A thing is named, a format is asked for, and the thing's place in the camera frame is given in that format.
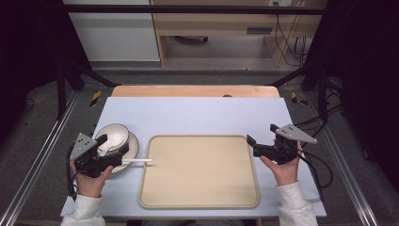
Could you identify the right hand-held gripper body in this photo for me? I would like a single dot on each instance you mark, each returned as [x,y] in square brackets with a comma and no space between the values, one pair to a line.
[282,150]

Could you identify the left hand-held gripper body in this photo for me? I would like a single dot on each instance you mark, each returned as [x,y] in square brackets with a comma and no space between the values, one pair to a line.
[89,161]

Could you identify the white ceramic spoon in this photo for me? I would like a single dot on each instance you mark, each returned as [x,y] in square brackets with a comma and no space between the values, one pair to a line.
[108,147]

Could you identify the cream ceramic bowl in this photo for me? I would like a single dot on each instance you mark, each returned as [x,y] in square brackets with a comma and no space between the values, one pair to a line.
[118,133]

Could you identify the white thin stick utensil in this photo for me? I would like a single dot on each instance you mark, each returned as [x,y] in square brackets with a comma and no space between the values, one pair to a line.
[138,160]

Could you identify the person's right hand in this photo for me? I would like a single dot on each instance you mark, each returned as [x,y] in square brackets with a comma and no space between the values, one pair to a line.
[285,173]

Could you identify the person's left hand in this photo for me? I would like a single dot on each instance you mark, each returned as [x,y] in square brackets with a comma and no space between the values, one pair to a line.
[90,185]

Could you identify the cream ceramic plate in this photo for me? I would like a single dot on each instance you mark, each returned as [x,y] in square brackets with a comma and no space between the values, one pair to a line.
[134,147]

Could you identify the yellow black tape strip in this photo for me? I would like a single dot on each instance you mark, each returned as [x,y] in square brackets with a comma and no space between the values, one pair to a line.
[296,99]
[95,98]

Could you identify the black metal stand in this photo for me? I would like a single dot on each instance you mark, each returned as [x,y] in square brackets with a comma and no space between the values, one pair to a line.
[67,84]
[316,84]

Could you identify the beige rectangular tray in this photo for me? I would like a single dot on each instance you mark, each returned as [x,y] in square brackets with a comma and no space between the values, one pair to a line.
[200,172]

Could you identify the pale blue table mat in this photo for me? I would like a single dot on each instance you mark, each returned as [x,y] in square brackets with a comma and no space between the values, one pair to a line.
[194,117]

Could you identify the wooden table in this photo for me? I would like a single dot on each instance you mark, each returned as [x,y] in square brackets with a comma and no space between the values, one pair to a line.
[188,91]

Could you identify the white cabinet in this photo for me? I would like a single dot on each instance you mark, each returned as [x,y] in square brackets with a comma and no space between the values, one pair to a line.
[116,34]

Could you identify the light wooden desk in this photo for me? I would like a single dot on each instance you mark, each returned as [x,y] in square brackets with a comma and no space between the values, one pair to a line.
[219,26]

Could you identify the aluminium rail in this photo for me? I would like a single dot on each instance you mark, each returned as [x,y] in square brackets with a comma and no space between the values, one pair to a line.
[345,169]
[37,160]

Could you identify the black metal frame bar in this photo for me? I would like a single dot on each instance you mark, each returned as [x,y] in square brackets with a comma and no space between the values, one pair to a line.
[188,9]

